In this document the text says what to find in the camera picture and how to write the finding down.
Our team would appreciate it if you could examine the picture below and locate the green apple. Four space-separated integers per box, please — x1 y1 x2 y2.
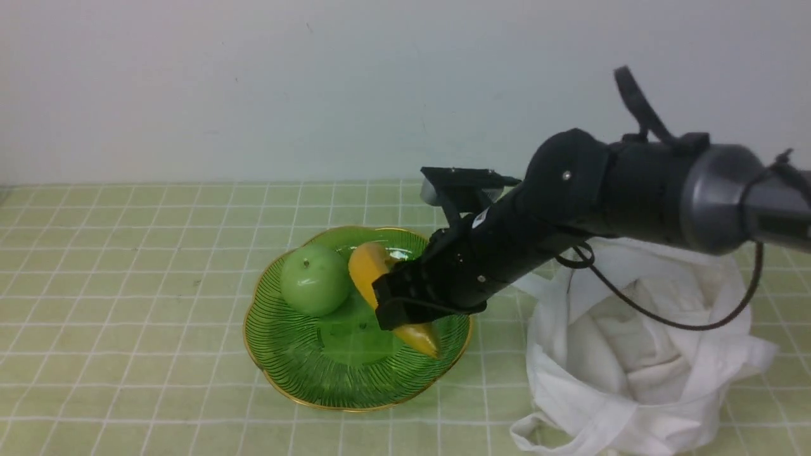
280 244 352 317

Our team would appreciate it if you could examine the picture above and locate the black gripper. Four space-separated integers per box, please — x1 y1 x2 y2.
373 190 571 331

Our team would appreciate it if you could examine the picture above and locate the yellow banana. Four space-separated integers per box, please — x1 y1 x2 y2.
348 242 441 360

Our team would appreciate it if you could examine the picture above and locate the green checkered tablecloth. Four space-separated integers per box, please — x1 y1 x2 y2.
0 172 811 456

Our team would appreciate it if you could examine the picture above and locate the green glass plate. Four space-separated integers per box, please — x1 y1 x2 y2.
243 253 474 412

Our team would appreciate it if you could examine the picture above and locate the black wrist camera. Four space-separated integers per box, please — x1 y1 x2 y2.
420 167 521 226

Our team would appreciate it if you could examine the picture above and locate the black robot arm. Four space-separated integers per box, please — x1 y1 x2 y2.
373 129 809 330

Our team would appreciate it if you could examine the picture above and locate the white cloth bag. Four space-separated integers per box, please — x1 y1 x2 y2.
510 239 778 455

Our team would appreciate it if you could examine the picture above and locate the black cable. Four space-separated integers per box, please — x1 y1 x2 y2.
555 239 764 332

